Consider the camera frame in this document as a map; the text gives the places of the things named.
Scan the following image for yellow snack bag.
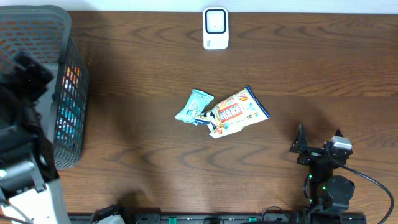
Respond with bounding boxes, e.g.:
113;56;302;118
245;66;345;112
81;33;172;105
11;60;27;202
195;85;271;139

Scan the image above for teal wet wipes pack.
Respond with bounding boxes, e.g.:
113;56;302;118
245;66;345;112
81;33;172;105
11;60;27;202
175;89;214;125

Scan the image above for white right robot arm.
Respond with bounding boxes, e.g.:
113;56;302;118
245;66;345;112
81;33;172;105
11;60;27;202
289;124;355;223

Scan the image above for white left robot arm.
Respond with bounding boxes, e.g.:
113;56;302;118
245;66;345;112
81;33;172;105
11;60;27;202
1;53;70;223

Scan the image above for white barcode scanner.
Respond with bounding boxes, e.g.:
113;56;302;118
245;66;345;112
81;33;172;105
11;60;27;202
202;7;229;50

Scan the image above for grey plastic shopping basket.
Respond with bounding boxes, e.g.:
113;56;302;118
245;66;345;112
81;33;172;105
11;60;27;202
1;5;89;169

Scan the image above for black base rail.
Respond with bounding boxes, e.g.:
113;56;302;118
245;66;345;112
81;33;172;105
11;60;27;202
68;204;367;224

